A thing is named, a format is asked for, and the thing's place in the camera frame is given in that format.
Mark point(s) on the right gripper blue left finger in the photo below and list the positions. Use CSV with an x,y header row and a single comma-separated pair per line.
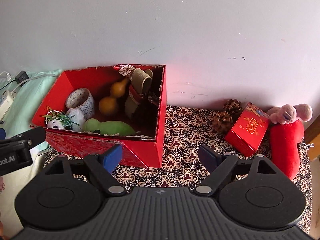
x,y
100,168

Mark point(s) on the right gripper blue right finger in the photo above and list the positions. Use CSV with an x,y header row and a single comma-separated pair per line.
x,y
220,168

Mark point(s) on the green caterpillar plush toy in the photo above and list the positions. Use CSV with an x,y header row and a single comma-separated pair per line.
x,y
108,127

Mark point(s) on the white fluffy panda fan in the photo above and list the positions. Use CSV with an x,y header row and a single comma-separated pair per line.
x,y
73,120

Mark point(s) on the brown gourd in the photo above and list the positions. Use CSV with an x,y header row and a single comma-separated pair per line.
x,y
109,105

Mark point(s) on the large printed tape roll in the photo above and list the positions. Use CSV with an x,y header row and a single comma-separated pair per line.
x,y
82,100

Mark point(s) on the beige scroll ornament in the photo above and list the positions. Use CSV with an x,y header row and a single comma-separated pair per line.
x,y
141,81

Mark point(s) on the small red gift box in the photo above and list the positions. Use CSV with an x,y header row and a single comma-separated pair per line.
x,y
249,130

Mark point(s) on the brown pine cone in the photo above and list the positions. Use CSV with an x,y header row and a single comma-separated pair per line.
x,y
222,122
233,107

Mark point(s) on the white power strip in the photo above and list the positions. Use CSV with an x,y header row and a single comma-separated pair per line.
x,y
7,99

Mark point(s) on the large red cardboard box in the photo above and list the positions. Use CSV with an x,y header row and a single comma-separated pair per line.
x,y
142,149

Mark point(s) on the pale green cloth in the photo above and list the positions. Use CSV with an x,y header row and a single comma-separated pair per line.
x,y
27,99

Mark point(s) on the black power adapter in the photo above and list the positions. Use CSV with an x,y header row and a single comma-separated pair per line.
x,y
21,76

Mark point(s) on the pink plush mouse toy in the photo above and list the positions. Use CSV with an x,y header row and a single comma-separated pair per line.
x,y
288,114

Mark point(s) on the wooden door frame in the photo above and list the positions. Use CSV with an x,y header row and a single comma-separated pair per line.
x,y
311,136

